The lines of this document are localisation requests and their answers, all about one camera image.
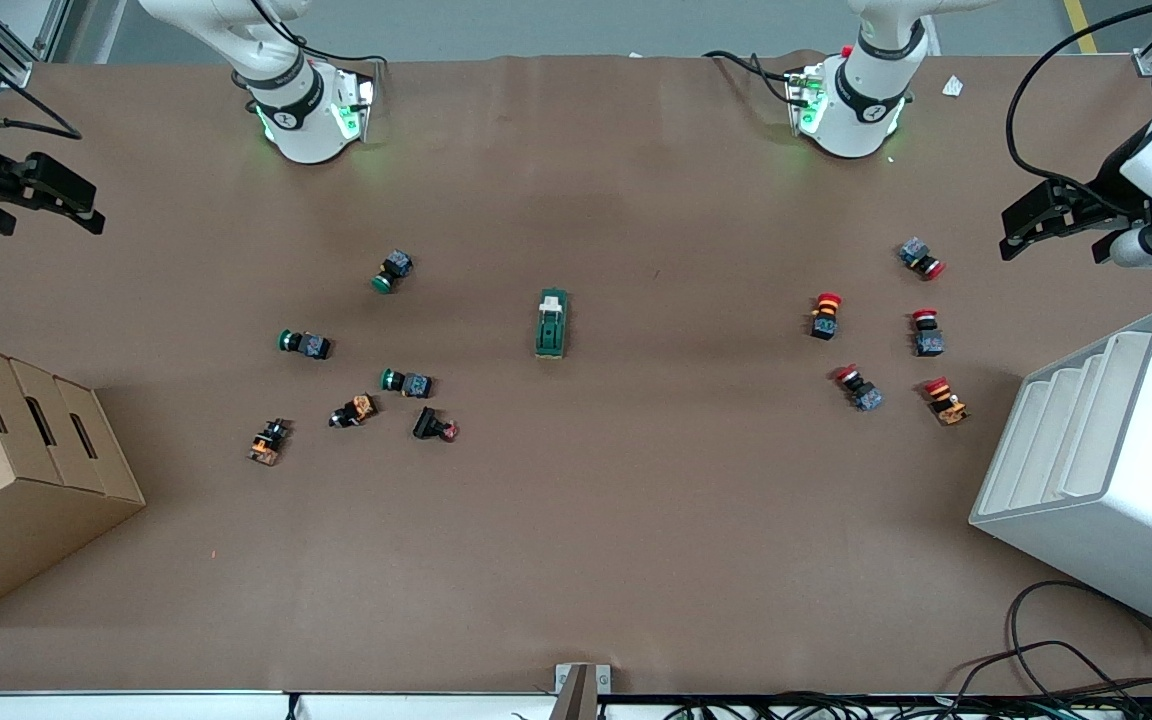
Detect red push button grey block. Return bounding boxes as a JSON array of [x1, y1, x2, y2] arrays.
[[897, 236, 947, 282], [910, 308, 946, 359], [832, 364, 886, 414]]

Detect green push button grey block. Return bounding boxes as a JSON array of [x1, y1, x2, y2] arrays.
[[277, 328, 334, 362], [371, 249, 415, 295], [379, 367, 434, 400]]

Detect black push button red cap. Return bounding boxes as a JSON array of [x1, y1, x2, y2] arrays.
[[411, 405, 461, 444]]

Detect black push button orange block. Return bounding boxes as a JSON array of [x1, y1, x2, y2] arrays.
[[328, 393, 379, 430], [246, 417, 293, 468]]

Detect black floor cable bundle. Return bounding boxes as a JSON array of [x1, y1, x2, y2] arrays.
[[656, 580, 1152, 720]]

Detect red push button orange block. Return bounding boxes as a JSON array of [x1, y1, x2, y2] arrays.
[[921, 376, 971, 428], [808, 291, 845, 342]]

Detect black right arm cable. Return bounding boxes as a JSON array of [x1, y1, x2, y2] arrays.
[[0, 18, 84, 142]]

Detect green load switch white lever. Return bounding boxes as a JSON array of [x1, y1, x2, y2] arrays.
[[534, 288, 571, 361]]

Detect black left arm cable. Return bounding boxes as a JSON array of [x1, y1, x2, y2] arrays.
[[1004, 0, 1152, 217]]

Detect metal table edge bracket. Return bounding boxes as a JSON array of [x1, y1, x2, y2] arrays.
[[548, 662, 613, 720]]

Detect white plastic stepped bin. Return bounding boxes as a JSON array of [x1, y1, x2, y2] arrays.
[[968, 308, 1152, 644]]

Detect brown cardboard box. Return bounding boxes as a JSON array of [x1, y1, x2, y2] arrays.
[[0, 333, 148, 630]]

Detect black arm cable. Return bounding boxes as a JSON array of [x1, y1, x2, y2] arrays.
[[0, 18, 84, 142], [1004, 0, 1152, 217]]

